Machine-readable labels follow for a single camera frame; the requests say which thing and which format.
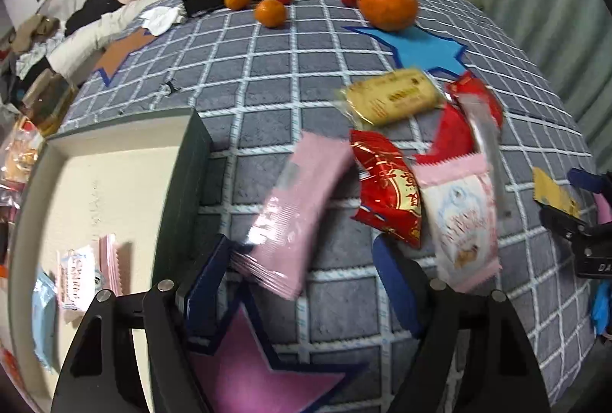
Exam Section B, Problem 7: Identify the grey green curtain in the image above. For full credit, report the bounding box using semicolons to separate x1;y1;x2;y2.
411;0;612;184

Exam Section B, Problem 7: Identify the black power adapter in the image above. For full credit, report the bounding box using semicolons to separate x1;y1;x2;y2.
182;0;230;18

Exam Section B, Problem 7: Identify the pink white nougat packet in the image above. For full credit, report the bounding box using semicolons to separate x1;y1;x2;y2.
56;245;103;323
413;153;503;294

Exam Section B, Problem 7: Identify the cream cardboard tray box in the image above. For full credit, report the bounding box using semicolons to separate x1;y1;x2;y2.
7;108;213;399

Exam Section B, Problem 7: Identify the large orange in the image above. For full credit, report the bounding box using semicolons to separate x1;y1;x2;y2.
360;0;419;32

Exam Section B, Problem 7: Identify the black garment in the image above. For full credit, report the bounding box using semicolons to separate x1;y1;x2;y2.
64;0;125;36

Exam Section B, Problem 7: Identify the blue star mat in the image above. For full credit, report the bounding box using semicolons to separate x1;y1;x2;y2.
342;24;469;79

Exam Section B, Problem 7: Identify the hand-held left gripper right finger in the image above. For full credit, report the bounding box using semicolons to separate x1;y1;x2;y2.
372;233;553;413

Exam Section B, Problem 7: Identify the pile of snack bags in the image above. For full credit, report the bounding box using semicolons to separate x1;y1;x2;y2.
0;116;44;189

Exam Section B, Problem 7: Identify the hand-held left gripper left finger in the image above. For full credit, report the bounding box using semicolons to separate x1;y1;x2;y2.
50;233;235;413

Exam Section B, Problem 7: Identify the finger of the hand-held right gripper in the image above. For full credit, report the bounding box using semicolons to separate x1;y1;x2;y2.
568;169;612;196
539;205;594;242

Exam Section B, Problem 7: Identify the light blue snack packet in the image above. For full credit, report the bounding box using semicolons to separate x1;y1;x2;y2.
31;272;60;371

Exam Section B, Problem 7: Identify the white crumpled tissue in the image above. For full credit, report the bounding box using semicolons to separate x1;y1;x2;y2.
141;6;185;36

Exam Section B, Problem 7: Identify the grey checked tablecloth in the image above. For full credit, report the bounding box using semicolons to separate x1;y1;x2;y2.
57;0;603;413

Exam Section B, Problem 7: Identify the yellow biscuit packet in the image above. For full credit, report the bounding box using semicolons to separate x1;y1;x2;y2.
337;67;445;129

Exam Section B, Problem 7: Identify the person's right hand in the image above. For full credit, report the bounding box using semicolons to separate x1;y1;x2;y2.
592;283;612;336

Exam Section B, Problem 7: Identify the tan yellow snack packet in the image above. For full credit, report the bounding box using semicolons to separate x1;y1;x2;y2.
532;167;581;217

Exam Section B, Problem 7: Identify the brown crumpled cloth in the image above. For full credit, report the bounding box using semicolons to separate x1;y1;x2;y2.
12;13;65;55

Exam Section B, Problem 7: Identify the brown star mat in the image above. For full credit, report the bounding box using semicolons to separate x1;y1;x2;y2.
93;28;158;87

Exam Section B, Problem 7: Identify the clear long stick packet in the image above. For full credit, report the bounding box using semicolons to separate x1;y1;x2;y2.
464;95;512;220

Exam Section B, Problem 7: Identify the red rectangular snack packet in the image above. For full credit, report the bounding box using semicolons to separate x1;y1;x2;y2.
444;71;505;131

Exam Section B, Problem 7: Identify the red gold snack packet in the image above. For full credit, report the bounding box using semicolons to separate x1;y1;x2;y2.
349;129;424;250

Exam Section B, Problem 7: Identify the white sofa cover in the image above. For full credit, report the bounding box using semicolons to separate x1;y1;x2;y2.
48;0;269;74

